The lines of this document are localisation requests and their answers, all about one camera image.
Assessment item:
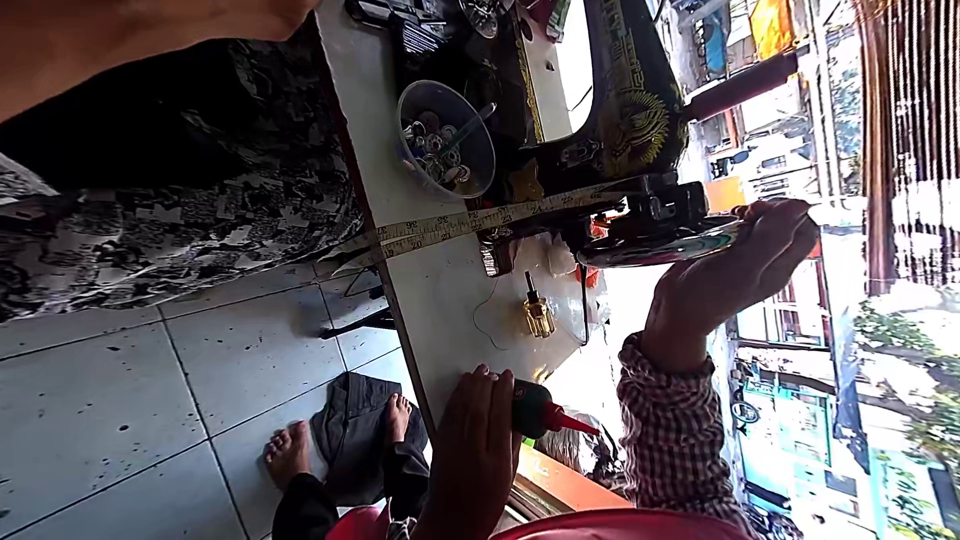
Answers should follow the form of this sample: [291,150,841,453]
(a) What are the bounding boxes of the person's left hand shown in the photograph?
[427,364,525,519]

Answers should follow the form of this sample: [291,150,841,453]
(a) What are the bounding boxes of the person's right hand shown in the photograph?
[644,198,821,374]

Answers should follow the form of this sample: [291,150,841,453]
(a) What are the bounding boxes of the dark bottle with red nozzle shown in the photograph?
[511,378,601,441]

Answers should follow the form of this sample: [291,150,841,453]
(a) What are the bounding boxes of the shiny metal handwheel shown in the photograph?
[576,213,751,270]

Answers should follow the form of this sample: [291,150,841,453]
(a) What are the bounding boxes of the person's left forearm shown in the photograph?
[410,510,499,540]

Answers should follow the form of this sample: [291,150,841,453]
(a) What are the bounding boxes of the person's right forearm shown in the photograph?
[618,332,759,540]

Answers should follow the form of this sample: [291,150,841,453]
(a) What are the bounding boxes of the thin dark thread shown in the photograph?
[472,277,510,352]

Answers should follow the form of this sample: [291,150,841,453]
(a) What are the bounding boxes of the clear plastic bag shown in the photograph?
[534,406,625,485]

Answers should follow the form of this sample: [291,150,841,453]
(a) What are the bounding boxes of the white sewing table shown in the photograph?
[313,0,610,444]

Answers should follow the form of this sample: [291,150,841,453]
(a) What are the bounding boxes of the orange wooden board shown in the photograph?
[513,444,635,516]

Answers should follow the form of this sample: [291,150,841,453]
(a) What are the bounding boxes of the dark grey cloth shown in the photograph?
[309,372,407,508]

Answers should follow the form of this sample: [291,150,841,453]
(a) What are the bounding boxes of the brown striped curtain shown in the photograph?
[855,0,960,297]

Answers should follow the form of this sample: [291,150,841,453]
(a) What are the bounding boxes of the black metal table pedal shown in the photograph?
[319,271,397,341]

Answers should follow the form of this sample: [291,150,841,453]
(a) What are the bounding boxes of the green leafy tree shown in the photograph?
[853,300,960,380]

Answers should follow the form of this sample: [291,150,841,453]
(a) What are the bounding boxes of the dark maroon thread spool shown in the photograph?
[684,51,801,123]

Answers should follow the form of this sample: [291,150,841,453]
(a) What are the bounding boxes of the person's body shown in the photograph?
[324,499,753,540]

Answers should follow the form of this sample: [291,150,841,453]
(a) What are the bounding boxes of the black gold sewing machine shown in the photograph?
[345,0,710,279]

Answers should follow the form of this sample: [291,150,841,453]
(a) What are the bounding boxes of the yellow tape measure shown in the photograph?
[315,180,639,279]

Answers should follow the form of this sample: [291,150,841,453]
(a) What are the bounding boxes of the person's legs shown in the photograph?
[263,393,432,540]

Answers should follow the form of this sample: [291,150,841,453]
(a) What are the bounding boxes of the orange hanging cloth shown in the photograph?
[748,0,795,61]

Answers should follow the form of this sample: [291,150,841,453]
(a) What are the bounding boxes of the pile of bobbins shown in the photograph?
[402,111,472,186]

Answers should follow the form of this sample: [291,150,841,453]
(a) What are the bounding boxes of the teal stick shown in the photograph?
[442,102,498,157]

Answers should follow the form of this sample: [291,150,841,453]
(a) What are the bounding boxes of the motorcycle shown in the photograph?
[742,483,806,540]

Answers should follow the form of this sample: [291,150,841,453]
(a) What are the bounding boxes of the black white patterned fabric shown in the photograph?
[0,13,366,324]

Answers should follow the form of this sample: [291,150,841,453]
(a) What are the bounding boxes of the translucent plastic bowl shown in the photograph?
[396,80,498,200]

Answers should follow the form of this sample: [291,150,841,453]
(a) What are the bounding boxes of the screwdriver with amber handle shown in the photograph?
[522,270,557,339]

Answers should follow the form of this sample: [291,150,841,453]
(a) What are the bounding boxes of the black cable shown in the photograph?
[577,264,592,347]

